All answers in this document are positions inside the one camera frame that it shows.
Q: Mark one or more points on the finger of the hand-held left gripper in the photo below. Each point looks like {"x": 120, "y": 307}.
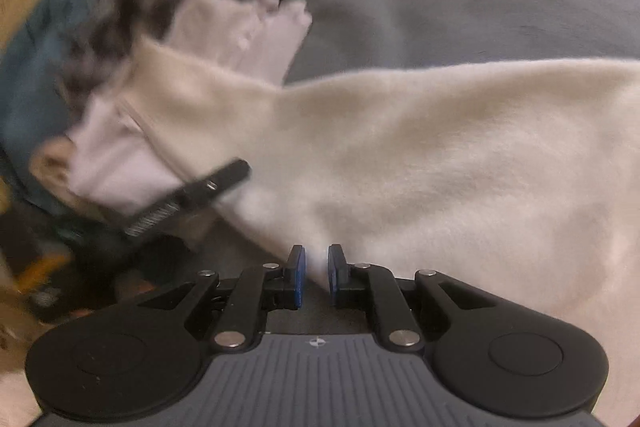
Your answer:
{"x": 225, "y": 179}

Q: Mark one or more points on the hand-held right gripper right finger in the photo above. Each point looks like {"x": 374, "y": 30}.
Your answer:
{"x": 334, "y": 277}

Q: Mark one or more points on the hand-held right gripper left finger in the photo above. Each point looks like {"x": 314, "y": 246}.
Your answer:
{"x": 298, "y": 279}

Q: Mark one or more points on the cream knit sweater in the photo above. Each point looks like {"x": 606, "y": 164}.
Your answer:
{"x": 400, "y": 157}

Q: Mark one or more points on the white crumpled garment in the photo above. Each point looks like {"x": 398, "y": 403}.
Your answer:
{"x": 225, "y": 32}

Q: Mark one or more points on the teal pillow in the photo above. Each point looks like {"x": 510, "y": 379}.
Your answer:
{"x": 30, "y": 72}

